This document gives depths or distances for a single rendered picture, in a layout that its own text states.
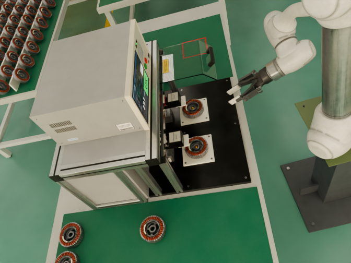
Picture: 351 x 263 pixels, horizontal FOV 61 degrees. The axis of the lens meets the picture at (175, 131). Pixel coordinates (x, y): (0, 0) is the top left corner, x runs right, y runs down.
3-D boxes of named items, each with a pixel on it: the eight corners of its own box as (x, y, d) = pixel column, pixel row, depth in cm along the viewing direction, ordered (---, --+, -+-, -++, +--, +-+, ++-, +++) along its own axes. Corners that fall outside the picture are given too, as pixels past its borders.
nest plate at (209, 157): (211, 135, 149) (210, 133, 148) (214, 161, 140) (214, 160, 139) (182, 140, 152) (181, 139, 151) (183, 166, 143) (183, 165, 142)
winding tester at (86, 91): (151, 55, 141) (135, 18, 125) (150, 129, 116) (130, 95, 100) (76, 73, 149) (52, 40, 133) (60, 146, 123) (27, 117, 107)
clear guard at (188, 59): (211, 46, 150) (209, 36, 146) (217, 80, 136) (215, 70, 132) (150, 60, 157) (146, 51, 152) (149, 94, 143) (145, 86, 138)
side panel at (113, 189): (148, 196, 142) (120, 164, 116) (148, 202, 140) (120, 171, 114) (94, 204, 147) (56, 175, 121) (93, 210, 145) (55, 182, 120)
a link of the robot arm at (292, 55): (290, 78, 138) (278, 54, 142) (323, 58, 130) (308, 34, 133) (281, 74, 130) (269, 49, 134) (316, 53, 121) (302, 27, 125)
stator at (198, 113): (202, 100, 161) (201, 96, 158) (205, 117, 155) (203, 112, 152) (183, 104, 163) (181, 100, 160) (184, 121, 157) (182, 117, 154)
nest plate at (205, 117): (206, 98, 163) (206, 97, 162) (209, 120, 154) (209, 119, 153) (179, 104, 166) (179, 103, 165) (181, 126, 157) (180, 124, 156)
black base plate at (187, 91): (230, 80, 169) (230, 76, 167) (251, 182, 132) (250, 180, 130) (151, 96, 178) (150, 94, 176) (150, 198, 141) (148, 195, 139)
